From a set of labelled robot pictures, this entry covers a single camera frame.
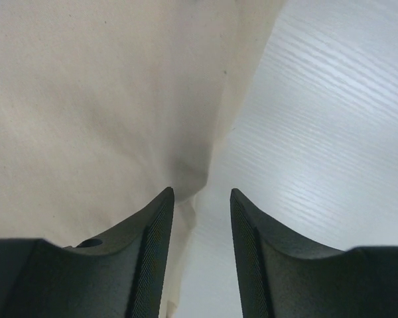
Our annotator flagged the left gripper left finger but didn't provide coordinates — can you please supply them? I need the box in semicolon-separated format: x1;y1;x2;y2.
0;187;174;317

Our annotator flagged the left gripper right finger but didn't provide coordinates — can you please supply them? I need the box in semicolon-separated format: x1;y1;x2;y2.
230;189;398;317

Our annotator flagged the beige cloth drape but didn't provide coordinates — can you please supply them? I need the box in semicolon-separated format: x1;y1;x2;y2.
0;1;283;317

